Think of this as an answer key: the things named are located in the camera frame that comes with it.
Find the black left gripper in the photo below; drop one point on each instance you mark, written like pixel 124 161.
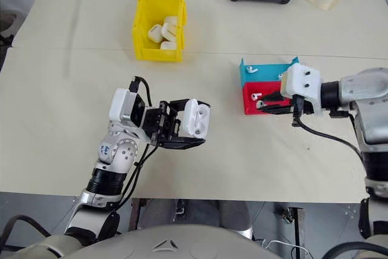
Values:
pixel 160 122

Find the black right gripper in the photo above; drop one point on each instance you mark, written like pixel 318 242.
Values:
pixel 307 108

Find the white earbud charging case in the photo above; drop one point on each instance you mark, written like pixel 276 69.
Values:
pixel 197 118

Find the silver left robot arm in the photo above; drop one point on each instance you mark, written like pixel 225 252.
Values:
pixel 118 153

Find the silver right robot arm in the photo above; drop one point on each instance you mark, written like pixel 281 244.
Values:
pixel 368 95

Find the yellow plastic bin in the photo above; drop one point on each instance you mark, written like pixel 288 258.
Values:
pixel 142 22

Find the white earbud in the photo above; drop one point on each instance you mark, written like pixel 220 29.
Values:
pixel 280 75
pixel 254 97
pixel 260 104
pixel 250 69

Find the red plastic tray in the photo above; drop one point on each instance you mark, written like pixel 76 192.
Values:
pixel 266 87

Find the blue plastic tray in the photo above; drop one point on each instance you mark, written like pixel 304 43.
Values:
pixel 266 72

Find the metal table leg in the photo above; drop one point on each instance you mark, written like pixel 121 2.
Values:
pixel 136 213

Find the grey robot torso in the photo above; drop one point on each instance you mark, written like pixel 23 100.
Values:
pixel 169 244

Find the dark stool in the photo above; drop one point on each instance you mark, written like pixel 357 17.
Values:
pixel 9 25

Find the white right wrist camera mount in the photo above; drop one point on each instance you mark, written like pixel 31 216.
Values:
pixel 303 83

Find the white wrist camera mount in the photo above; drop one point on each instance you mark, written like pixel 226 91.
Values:
pixel 303 83
pixel 119 104

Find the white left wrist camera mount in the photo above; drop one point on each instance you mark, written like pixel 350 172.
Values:
pixel 119 104

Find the metal post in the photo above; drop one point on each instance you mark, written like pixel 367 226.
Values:
pixel 296 225

